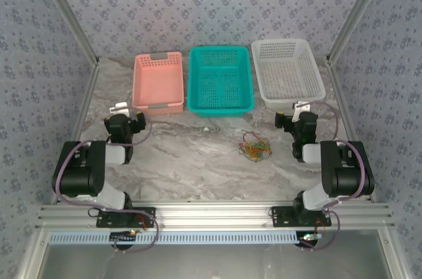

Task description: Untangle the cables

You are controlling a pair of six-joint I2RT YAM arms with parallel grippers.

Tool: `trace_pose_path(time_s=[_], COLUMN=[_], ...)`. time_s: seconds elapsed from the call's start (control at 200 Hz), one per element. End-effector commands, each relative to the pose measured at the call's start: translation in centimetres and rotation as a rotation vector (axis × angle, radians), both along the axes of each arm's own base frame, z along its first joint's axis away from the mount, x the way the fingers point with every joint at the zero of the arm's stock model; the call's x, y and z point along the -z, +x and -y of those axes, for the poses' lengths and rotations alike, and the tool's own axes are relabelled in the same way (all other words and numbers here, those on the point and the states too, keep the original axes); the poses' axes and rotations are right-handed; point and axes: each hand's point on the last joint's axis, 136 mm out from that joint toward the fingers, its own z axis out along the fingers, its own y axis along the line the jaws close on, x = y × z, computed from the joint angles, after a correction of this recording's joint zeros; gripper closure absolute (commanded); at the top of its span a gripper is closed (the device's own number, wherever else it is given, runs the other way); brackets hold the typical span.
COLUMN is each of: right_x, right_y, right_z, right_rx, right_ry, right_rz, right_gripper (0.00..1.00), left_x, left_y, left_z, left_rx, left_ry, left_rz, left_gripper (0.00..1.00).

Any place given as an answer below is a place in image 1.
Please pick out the pile of coloured rubber bands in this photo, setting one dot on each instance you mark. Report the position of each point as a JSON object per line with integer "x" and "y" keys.
{"x": 254, "y": 159}

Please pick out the aluminium mounting beam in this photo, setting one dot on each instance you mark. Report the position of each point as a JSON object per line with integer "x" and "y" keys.
{"x": 214, "y": 214}

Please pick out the teal plastic basket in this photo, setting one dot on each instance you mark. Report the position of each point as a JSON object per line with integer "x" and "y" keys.
{"x": 219, "y": 84}

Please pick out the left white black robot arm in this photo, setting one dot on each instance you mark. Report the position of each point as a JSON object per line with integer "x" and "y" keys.
{"x": 79, "y": 176}

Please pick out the aluminium frame upright post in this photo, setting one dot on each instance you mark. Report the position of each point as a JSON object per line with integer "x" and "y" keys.
{"x": 357, "y": 12}
{"x": 67, "y": 12}

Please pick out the aluminium frame leg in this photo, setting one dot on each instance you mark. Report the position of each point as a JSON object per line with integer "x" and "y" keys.
{"x": 392, "y": 256}
{"x": 31, "y": 256}

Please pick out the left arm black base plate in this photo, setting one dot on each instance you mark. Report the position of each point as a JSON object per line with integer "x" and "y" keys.
{"x": 150, "y": 213}

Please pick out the aluminium frame side rail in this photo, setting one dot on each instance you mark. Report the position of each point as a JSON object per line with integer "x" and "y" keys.
{"x": 341, "y": 94}
{"x": 84, "y": 111}

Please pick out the white plastic basket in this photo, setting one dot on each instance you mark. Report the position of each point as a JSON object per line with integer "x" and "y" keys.
{"x": 287, "y": 74}

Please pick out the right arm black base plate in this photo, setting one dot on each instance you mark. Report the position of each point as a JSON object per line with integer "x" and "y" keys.
{"x": 280, "y": 218}

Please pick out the grey metal panel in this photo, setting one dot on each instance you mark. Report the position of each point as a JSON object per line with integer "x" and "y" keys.
{"x": 214, "y": 262}

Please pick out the pink plastic basket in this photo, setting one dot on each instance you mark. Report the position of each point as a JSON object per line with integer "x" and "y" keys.
{"x": 158, "y": 84}

